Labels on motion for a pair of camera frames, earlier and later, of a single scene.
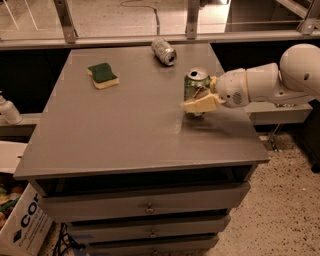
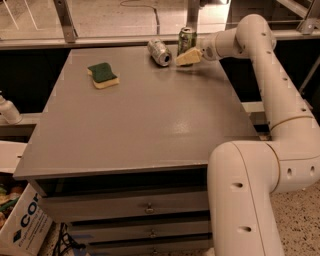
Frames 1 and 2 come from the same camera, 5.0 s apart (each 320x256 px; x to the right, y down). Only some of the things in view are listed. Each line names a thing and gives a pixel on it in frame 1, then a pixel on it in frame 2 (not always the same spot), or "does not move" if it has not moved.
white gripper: (231, 87) -> (208, 50)
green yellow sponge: (102, 75) does not move
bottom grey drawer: (184, 246) does not move
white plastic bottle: (9, 111) does not move
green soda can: (196, 83) -> (187, 38)
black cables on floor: (64, 237) does not move
